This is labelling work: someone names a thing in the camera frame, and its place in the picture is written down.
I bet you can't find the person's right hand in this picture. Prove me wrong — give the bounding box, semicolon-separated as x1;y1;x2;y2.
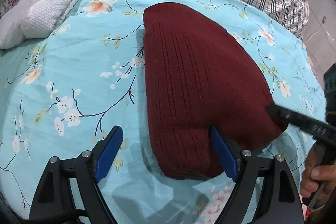
299;145;336;207

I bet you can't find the white waffle-textured towel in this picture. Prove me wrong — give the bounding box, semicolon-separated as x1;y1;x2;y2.
1;0;79;50

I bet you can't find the light blue floral bed sheet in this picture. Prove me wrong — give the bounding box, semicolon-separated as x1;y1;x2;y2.
1;0;326;223

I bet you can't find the dark red knit sweater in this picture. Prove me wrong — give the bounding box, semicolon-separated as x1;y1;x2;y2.
143;2;288;179

